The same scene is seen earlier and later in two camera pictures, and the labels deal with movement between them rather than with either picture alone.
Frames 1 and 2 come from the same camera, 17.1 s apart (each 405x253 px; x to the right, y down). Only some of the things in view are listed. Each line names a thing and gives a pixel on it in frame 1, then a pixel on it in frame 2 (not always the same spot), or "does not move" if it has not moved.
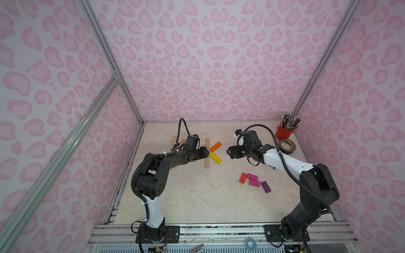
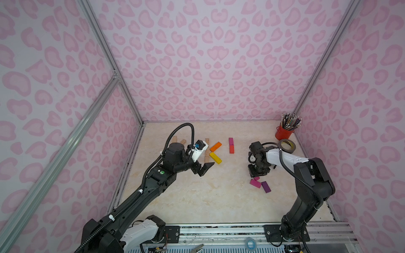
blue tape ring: [254, 243] does not move
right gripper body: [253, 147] to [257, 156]
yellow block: [215, 157] does not move
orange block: [215, 147] does not move
